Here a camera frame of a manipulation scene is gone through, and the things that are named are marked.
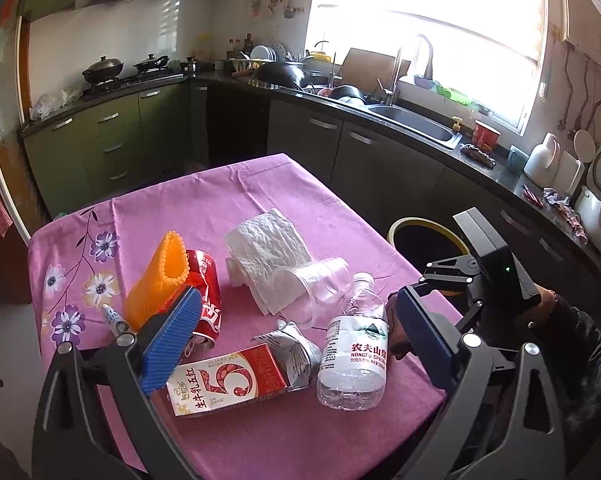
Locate white toothpaste tube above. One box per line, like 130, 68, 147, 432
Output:
101, 304, 131, 337

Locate orange foam net sleeve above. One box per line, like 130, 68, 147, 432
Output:
124, 231, 190, 332

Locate clear plastic water bottle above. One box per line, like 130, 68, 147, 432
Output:
317, 272, 389, 412

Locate crushed red cola can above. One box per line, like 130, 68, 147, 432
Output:
183, 249, 222, 358

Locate red white milk carton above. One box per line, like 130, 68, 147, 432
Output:
166, 344, 288, 417

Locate clear plastic cup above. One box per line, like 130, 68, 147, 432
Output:
272, 258, 351, 327

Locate silver snack wrapper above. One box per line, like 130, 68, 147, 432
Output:
253, 320, 322, 392

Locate white paper tissue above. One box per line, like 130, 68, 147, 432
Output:
223, 208, 313, 315

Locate yellow rimmed trash bin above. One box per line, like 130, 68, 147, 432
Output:
386, 217, 470, 272

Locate person's right hand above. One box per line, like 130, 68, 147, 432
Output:
385, 285, 558, 361

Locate pink floral tablecloth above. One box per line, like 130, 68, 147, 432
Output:
28, 155, 444, 479

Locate white rice cooker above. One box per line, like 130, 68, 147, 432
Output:
575, 186, 601, 253

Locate white jug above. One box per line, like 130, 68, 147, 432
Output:
523, 132, 561, 188

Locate red cup on counter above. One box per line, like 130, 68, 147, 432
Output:
472, 120, 500, 153

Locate steel sink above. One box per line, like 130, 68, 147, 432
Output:
367, 104, 462, 150

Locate steel faucet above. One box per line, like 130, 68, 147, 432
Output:
377, 49, 403, 106

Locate green lower cabinets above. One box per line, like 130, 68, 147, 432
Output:
20, 78, 601, 315

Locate wooden cutting board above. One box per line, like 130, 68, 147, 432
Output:
340, 48, 411, 98

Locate black wok on stove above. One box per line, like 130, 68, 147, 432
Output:
82, 56, 124, 84

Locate black lidded pan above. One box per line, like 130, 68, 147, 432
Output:
133, 53, 169, 73

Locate large black wok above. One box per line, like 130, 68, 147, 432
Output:
252, 62, 307, 90

